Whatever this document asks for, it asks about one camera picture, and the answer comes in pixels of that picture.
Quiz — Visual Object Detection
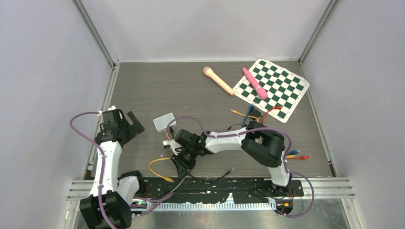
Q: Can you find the black ethernet cable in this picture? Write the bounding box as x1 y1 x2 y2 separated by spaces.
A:
186 168 235 183

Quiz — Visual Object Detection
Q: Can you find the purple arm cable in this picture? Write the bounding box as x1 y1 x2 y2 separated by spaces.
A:
69 111 175 229
164 116 315 219

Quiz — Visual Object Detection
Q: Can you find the pink toy microphone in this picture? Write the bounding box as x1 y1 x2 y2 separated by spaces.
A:
242 67 268 100

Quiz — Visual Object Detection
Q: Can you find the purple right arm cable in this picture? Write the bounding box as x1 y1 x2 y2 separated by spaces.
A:
164 116 315 219

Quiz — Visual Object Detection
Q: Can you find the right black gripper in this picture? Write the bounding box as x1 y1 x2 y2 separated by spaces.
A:
171 146 198 181

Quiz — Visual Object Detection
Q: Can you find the white small router box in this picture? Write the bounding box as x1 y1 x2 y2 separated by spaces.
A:
153 113 175 132

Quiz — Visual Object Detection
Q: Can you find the green white checkerboard mat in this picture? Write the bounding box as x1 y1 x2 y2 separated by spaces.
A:
233 59 310 123

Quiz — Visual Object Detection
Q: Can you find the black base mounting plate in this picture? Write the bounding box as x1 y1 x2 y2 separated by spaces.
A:
115 176 304 205

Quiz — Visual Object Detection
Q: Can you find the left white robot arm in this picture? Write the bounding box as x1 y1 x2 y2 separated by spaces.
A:
79 106 147 229

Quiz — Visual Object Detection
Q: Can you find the yellow ethernet cable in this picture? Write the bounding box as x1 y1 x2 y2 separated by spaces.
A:
230 109 297 159

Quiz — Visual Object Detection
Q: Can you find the blue ethernet cable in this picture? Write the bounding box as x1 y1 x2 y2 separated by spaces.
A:
243 104 300 156

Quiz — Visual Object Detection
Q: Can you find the aluminium front rail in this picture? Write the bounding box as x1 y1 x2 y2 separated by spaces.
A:
67 177 355 212

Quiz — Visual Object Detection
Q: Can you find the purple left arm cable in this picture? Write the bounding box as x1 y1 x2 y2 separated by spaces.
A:
69 111 175 229

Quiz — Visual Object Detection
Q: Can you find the red ethernet cable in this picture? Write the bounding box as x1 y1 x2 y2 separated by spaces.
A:
261 105 311 160

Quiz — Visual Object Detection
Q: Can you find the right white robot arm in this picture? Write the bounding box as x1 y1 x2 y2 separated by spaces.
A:
164 121 292 196

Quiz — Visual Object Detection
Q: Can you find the beige toy microphone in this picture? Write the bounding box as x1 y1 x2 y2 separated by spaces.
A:
203 66 234 95

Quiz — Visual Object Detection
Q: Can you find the grey thin cable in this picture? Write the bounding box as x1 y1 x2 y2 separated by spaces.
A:
149 175 189 206

